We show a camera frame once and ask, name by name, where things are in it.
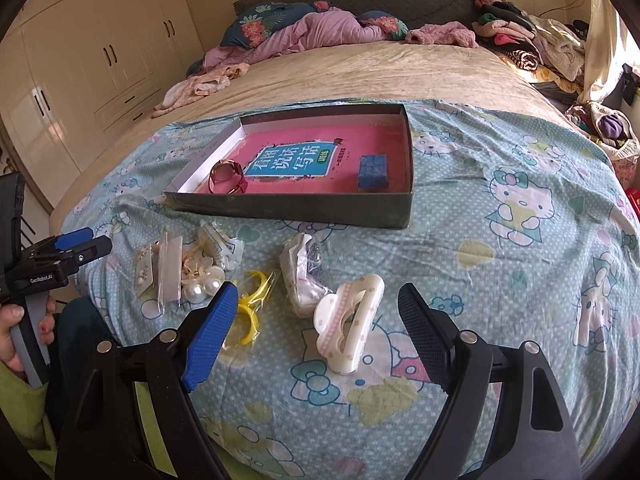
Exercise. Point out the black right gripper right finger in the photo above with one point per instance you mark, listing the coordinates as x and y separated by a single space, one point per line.
432 334

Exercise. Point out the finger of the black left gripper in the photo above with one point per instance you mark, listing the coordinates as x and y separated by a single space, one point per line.
73 259

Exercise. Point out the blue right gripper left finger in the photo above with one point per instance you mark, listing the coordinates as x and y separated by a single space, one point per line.
203 332

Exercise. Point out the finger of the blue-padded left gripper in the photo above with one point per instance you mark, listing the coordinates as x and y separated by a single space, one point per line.
72 239

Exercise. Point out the yellow hoop earrings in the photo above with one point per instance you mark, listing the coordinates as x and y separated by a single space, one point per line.
254 290

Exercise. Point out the pearl flower earrings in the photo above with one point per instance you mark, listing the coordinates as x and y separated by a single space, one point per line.
201 278

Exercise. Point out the white polka-dot hair claw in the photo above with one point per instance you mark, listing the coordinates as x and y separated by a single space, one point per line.
343 320

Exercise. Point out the bagged white comb clip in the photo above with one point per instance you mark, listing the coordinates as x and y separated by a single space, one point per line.
226 251

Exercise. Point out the bagged white hair accessory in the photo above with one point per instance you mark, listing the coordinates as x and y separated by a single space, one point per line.
305 274

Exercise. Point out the green sleeve forearm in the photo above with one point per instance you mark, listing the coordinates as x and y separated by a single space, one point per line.
25 411

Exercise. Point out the person's left hand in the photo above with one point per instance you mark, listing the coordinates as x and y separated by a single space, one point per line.
10 316

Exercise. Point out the Hello Kitty blue blanket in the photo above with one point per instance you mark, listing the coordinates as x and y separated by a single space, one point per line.
519 230

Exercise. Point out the small blue box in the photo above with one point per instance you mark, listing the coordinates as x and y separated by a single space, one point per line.
372 173

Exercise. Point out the dark shallow cardboard box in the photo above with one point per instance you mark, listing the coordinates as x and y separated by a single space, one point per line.
209 184

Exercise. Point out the cream wardrobe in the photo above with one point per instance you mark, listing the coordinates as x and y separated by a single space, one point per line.
76 75

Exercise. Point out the pink garment on bed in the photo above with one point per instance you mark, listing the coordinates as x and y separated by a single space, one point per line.
197 87

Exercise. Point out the beige bedspread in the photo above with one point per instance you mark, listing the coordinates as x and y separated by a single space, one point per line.
381 70

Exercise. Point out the floral dark pillow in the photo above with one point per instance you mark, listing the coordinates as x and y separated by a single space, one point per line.
258 23

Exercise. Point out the mauve fuzzy garment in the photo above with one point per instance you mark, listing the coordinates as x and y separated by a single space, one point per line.
450 34

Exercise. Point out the pile of clothes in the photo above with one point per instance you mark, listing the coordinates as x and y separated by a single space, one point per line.
530 41

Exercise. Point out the purple crumpled duvet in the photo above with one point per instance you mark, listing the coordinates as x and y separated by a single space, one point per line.
313 31

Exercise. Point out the cream curtain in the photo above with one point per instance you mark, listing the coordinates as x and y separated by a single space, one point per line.
609 46

